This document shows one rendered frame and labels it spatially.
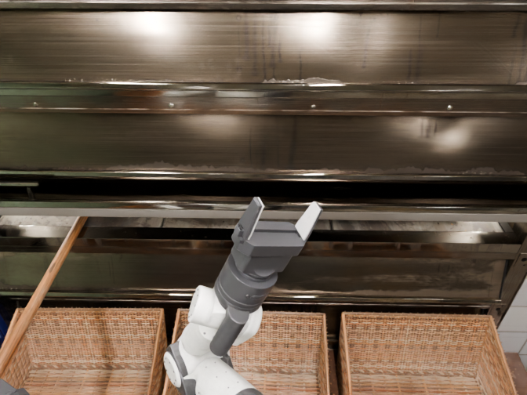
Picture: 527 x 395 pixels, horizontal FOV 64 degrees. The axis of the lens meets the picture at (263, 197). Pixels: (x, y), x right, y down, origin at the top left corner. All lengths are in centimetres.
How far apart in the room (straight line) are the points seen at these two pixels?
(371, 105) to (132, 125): 64
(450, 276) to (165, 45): 119
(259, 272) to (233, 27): 63
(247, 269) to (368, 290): 96
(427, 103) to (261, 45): 45
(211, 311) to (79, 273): 97
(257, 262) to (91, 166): 76
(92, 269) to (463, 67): 131
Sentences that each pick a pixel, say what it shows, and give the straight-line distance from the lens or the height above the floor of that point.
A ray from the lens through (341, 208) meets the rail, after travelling 113.
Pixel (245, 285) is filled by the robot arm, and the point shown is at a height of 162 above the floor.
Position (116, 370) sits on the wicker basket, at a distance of 188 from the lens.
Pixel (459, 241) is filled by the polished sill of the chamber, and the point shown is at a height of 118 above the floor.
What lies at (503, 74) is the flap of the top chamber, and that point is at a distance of 121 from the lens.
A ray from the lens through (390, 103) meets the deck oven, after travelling 116.
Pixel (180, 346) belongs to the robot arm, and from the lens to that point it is 97.
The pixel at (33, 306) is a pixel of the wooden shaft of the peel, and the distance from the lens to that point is 133.
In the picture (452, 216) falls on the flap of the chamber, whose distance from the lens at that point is 122.
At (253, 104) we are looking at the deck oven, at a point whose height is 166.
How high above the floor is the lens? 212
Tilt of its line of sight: 37 degrees down
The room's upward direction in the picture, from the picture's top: straight up
